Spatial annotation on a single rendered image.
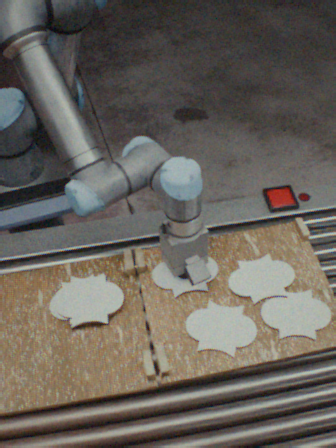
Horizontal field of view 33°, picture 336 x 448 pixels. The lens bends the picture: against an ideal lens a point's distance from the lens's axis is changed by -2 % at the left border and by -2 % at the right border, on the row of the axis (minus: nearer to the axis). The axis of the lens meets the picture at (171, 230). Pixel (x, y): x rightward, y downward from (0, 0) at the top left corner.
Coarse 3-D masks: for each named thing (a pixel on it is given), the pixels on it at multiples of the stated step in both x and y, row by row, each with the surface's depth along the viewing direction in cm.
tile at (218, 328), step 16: (208, 304) 122; (192, 320) 119; (208, 320) 119; (224, 320) 119; (240, 320) 119; (192, 336) 117; (208, 336) 117; (224, 336) 117; (240, 336) 116; (224, 352) 115
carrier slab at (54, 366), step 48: (0, 288) 128; (48, 288) 128; (0, 336) 120; (48, 336) 119; (96, 336) 119; (144, 336) 118; (0, 384) 112; (48, 384) 112; (96, 384) 111; (144, 384) 111
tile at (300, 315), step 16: (272, 304) 121; (288, 304) 121; (304, 304) 121; (320, 304) 121; (272, 320) 119; (288, 320) 118; (304, 320) 118; (320, 320) 118; (288, 336) 116; (304, 336) 116
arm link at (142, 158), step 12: (132, 144) 114; (144, 144) 113; (156, 144) 114; (132, 156) 111; (144, 156) 111; (156, 156) 111; (168, 156) 111; (132, 168) 109; (144, 168) 110; (156, 168) 109; (132, 180) 109; (144, 180) 111; (132, 192) 111
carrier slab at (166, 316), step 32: (288, 224) 137; (160, 256) 133; (224, 256) 132; (256, 256) 131; (288, 256) 131; (160, 288) 126; (224, 288) 126; (288, 288) 125; (320, 288) 124; (160, 320) 121; (256, 320) 120; (192, 352) 115; (256, 352) 115; (288, 352) 114; (320, 352) 115
